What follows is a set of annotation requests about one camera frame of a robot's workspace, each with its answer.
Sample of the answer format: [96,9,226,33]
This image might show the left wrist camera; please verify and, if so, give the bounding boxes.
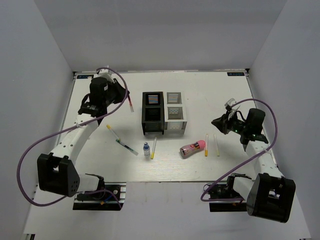
[95,67,112,77]

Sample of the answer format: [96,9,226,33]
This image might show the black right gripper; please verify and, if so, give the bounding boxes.
[212,110,249,135]

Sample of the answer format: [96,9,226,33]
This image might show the black slotted pen holder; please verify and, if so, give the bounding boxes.
[141,91,165,135]

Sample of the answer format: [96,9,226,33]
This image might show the small blue capped bottle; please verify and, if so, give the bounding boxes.
[143,142,151,158]

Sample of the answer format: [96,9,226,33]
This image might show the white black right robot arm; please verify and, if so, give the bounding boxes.
[208,108,296,223]

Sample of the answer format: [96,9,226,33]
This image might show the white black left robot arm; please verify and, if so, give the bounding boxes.
[37,74,128,200]

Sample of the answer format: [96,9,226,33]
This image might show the blue corner label sticker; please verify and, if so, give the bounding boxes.
[227,72,245,77]

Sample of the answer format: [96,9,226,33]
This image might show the orange capped white marker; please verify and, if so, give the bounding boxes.
[204,134,209,157]

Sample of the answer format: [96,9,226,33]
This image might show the red capped white pen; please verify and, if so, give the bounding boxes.
[127,93,135,113]

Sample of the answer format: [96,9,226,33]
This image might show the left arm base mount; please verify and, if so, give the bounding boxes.
[72,182,127,211]

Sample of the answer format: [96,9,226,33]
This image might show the left blue corner label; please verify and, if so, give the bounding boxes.
[76,74,94,79]

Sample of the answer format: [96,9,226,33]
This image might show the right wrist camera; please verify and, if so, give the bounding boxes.
[224,98,237,111]

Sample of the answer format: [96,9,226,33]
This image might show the pink capped glue bottle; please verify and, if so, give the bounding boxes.
[179,140,206,159]

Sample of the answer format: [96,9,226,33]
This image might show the yellow tipped white marker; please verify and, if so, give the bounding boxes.
[150,137,158,160]

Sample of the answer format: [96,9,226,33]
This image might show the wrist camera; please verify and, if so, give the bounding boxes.
[224,98,237,111]
[95,67,112,77]

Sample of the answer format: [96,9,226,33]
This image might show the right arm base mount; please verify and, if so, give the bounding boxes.
[208,173,253,213]

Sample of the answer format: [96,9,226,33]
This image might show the white slotted pen holder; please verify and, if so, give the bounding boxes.
[164,91,188,135]

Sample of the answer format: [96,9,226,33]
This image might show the pale yellow capped white marker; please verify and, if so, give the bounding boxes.
[213,134,220,157]

